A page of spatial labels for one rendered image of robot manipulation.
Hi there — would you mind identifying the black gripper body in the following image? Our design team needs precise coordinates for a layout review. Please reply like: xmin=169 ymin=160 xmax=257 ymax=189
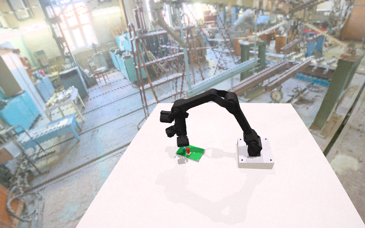
xmin=175 ymin=124 xmax=189 ymax=147

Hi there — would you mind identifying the green circuit board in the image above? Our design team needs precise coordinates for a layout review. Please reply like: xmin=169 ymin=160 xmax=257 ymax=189
xmin=176 ymin=145 xmax=205 ymax=162

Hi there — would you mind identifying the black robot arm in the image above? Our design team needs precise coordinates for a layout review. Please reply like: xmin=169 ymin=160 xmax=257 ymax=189
xmin=159 ymin=88 xmax=262 ymax=157

